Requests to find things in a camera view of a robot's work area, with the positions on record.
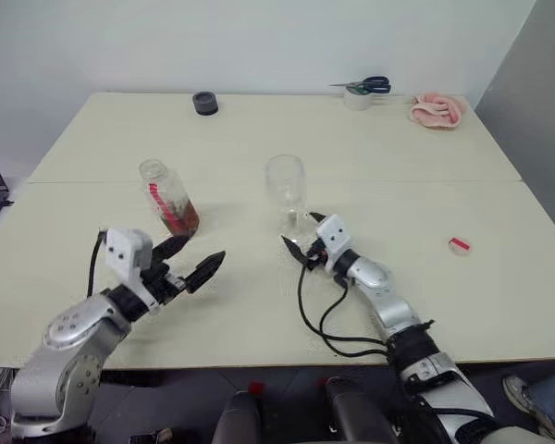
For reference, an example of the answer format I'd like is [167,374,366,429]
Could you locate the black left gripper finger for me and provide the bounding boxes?
[183,250,227,296]
[151,234,191,265]

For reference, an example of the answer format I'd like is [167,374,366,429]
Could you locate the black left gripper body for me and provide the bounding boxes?
[140,258,190,306]

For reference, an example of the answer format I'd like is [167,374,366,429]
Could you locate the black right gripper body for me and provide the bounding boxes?
[303,239,329,273]

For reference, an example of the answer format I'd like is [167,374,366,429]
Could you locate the glass bottle with red liquid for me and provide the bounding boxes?
[138,157,202,238]

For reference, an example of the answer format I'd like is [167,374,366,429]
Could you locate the clear wine glass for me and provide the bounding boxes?
[264,153,314,242]

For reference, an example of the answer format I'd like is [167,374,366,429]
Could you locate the red and white bottle cap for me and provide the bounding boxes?
[447,236,474,255]

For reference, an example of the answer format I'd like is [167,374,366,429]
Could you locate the white tape roll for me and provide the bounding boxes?
[342,84,374,112]

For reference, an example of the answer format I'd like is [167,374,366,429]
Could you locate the dark rounded shape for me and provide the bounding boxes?
[211,389,265,444]
[322,376,400,444]

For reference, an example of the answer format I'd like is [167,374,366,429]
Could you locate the pink cloth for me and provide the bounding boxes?
[409,92,468,131]

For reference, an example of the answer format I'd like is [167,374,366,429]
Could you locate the white sneaker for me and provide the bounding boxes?
[502,374,555,441]

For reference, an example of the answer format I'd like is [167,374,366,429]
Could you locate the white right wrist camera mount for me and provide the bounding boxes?
[314,213,354,270]

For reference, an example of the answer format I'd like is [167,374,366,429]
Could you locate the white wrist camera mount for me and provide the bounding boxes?
[105,227,162,316]
[314,213,354,270]

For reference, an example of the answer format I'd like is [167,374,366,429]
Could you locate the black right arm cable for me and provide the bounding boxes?
[297,266,390,358]

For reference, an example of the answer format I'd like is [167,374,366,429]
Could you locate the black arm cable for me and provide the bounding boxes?
[86,228,108,298]
[297,266,390,358]

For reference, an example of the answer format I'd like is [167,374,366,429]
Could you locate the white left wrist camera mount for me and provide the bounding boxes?
[105,227,162,316]

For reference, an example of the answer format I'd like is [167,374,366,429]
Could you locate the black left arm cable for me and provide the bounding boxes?
[86,228,108,298]

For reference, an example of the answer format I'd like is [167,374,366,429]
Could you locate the blue handled scissors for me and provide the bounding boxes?
[328,75,392,94]

